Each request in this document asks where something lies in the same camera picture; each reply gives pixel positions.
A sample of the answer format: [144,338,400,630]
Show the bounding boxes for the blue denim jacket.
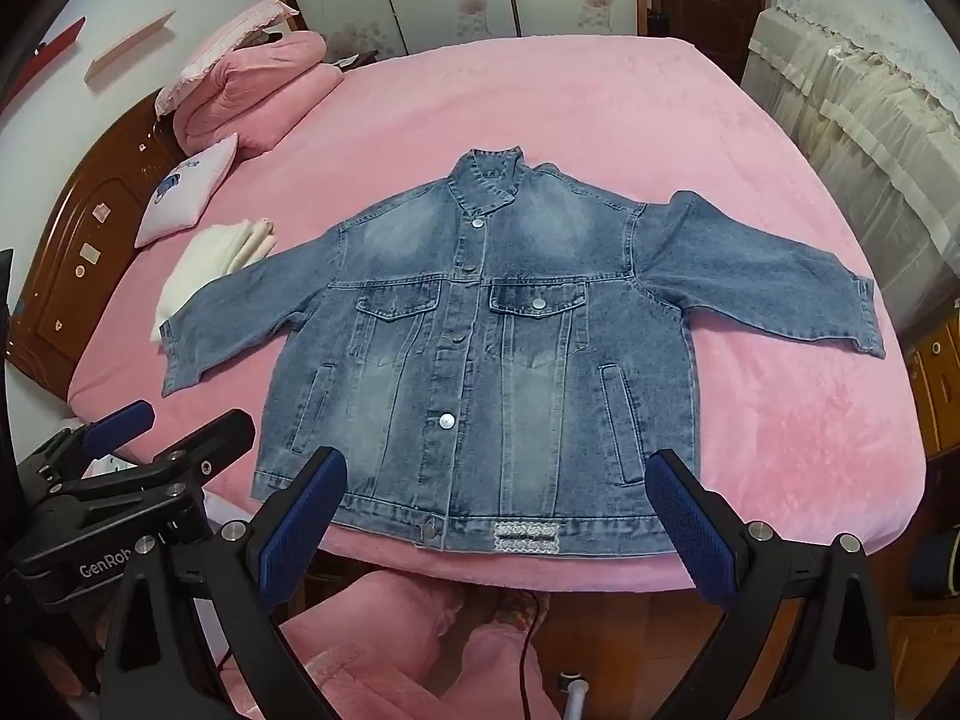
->
[160,149,884,559]

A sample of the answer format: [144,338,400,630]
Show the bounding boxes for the folded white cream clothes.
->
[149,218,277,344]

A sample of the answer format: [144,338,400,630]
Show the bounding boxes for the brown wooden headboard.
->
[7,96,184,400]

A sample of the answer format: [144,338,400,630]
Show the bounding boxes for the pink bed sheet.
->
[67,36,926,593]

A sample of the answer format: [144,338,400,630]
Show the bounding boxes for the small white printed pillow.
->
[133,133,238,249]

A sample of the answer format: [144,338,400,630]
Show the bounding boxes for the wooden drawer cabinet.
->
[907,312,960,458]

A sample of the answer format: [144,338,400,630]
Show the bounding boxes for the folded pink quilt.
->
[172,31,343,161]

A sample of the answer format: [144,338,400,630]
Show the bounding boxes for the pink lace pillow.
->
[155,0,299,117]

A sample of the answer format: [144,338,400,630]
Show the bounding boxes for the black cable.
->
[515,590,544,720]

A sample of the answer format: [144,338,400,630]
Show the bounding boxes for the pink wall shelf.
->
[83,10,176,85]

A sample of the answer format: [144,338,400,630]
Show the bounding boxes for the red wall shelf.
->
[3,16,86,106]

